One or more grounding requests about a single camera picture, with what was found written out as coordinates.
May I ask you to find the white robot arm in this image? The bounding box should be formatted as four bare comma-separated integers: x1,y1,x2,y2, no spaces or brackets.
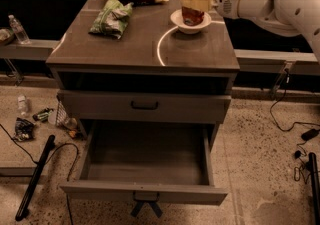
180,0,320,60

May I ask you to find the small plastic bottle on floor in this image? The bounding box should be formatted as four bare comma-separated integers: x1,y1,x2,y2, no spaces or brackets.
17,95,29,116

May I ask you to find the grey drawer cabinet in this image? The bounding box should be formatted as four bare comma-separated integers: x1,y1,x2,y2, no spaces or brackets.
47,0,239,138

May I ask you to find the white mesh cup on floor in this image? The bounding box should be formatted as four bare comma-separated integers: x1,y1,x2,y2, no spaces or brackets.
48,101,77,130

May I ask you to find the dark blue snack bag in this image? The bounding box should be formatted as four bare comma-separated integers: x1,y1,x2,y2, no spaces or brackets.
14,118,35,141

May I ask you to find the closed grey middle drawer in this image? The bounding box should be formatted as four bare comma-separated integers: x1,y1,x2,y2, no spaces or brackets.
58,90,231,124

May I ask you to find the open grey lower drawer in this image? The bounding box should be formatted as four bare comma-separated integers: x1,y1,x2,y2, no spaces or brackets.
61,121,228,205

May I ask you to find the black bar on floor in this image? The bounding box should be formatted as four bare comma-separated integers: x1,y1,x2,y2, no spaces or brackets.
15,135,55,221

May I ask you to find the black bar right floor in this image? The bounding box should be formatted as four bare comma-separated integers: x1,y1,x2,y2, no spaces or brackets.
308,152,320,225

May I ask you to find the small bowl on ledge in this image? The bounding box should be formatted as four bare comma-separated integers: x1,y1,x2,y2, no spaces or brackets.
0,28,15,46

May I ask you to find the green chip bag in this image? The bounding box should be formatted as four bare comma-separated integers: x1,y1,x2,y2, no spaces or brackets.
89,0,133,39

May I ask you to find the red coke can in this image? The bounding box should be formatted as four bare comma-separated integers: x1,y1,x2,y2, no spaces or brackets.
181,6,204,26

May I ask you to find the clear water bottle on ledge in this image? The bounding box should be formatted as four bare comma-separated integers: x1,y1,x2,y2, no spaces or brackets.
8,15,31,44

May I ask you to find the white paper bowl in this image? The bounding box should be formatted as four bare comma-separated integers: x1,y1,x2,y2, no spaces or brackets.
170,9,211,34

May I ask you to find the black cable left floor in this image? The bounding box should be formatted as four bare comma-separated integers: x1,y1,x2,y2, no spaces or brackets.
0,122,80,225

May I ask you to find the green can on floor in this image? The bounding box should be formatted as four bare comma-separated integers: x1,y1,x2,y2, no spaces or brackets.
32,108,53,122

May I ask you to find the black power adapter cable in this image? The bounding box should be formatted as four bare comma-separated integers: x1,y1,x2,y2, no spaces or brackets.
269,72,320,183

